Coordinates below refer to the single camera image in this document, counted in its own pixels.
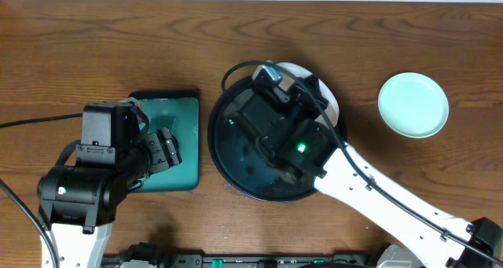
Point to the mint plate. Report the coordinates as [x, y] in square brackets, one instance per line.
[413, 105]

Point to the rectangular black water tray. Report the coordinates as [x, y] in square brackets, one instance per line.
[185, 105]

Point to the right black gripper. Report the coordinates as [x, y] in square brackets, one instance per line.
[244, 113]

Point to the round black tray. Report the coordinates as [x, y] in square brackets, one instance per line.
[236, 162]

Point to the green yellow sponge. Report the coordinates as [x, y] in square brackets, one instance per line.
[159, 121]

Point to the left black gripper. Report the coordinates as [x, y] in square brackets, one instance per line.
[159, 151]

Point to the white plate with stain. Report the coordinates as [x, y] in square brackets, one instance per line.
[332, 110]

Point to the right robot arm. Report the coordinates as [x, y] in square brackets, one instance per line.
[435, 237]

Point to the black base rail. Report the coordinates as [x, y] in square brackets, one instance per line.
[214, 261]

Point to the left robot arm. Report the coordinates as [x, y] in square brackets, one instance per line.
[80, 194]

